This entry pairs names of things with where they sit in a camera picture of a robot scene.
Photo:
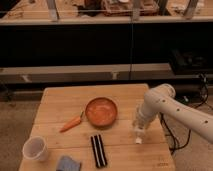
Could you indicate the orange ceramic bowl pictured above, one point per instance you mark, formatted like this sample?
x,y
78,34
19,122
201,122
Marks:
x,y
101,112

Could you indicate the black white striped block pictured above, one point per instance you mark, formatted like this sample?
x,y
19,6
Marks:
x,y
98,151

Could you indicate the metal shelf rail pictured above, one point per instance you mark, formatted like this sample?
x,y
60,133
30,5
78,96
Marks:
x,y
83,73

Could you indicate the blue sponge cloth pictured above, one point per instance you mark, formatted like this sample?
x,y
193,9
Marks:
x,y
66,163

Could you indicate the black box on shelf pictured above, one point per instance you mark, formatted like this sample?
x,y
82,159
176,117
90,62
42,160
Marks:
x,y
191,62

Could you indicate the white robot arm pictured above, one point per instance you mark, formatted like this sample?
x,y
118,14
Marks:
x,y
160,99

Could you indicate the orange carrot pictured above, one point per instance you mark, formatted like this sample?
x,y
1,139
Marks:
x,y
72,123

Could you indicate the white plastic bottle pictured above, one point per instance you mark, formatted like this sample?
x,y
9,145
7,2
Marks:
x,y
139,134

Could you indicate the white plastic cup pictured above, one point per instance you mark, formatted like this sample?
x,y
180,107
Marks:
x,y
35,149

